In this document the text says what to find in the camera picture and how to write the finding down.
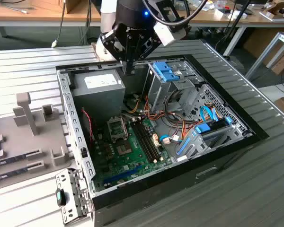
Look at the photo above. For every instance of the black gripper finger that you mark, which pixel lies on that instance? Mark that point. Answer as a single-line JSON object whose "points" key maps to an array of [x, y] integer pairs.
{"points": [[109, 39], [148, 45]]}

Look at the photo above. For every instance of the CPU socket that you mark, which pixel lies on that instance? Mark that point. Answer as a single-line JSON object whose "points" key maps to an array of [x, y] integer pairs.
{"points": [[124, 149]]}

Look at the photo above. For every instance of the blue plastic drive latch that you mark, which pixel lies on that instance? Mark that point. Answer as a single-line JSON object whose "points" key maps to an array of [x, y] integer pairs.
{"points": [[164, 69]]}

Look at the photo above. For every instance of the grey metal drive cage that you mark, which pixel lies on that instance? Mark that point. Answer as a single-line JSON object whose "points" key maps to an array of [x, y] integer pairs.
{"points": [[156, 92]]}

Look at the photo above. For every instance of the grey power supply unit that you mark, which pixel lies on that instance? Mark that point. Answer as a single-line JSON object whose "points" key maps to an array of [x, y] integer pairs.
{"points": [[97, 101]]}

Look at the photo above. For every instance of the small white box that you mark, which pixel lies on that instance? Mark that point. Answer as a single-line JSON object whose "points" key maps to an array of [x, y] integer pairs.
{"points": [[227, 14]]}

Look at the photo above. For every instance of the black stand pole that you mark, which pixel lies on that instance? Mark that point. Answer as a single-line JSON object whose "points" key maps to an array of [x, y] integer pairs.
{"points": [[236, 20]]}

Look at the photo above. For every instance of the black RAM slot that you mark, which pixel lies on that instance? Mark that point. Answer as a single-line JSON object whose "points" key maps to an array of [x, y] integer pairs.
{"points": [[150, 142], [144, 142]]}

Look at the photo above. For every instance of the white four pin socket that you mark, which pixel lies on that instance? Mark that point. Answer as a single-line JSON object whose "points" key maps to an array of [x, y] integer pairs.
{"points": [[100, 136]]}

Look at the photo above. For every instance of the hard disk in blue carrier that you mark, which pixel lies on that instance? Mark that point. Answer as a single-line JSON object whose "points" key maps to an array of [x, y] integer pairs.
{"points": [[203, 128]]}

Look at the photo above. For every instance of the grey metal disk bay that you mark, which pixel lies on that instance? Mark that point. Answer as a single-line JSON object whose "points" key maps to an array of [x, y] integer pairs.
{"points": [[196, 146]]}

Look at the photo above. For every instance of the green motherboard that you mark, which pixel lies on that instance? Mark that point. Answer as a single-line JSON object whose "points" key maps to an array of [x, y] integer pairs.
{"points": [[123, 163]]}

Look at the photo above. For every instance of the blue expansion slot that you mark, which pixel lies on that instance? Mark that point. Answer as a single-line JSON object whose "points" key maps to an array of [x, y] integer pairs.
{"points": [[123, 175]]}

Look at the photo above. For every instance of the small open cardboard box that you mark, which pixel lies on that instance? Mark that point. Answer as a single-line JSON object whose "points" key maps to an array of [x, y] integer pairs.
{"points": [[278, 8]]}

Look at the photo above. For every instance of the grey plastic parts rack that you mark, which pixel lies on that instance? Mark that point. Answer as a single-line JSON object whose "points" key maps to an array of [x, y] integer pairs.
{"points": [[19, 142]]}

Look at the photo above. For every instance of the round coin cell battery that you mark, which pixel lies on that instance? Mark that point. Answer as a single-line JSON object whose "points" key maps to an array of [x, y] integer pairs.
{"points": [[120, 181]]}

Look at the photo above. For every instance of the black open PC case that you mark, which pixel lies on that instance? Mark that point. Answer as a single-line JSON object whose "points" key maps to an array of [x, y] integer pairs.
{"points": [[156, 191]]}

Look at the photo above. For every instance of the dark RAM stick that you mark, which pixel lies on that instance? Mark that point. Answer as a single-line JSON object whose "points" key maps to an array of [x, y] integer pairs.
{"points": [[9, 173], [9, 160]]}

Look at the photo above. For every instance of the teal black latch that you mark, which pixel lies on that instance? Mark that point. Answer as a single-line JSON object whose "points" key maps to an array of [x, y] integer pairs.
{"points": [[59, 197]]}

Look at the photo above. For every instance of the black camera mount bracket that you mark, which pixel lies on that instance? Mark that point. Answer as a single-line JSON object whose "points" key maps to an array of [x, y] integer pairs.
{"points": [[182, 32]]}

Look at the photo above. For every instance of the wooden desk white frame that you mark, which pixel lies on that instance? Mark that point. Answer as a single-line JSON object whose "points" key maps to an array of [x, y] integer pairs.
{"points": [[73, 18], [255, 19]]}

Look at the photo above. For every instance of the aluminium profile frame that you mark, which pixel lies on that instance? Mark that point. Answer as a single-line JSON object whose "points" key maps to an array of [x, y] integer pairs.
{"points": [[262, 55]]}

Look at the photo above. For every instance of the grey metal card bracket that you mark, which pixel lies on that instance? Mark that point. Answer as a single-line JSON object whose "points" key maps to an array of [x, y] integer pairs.
{"points": [[73, 208]]}

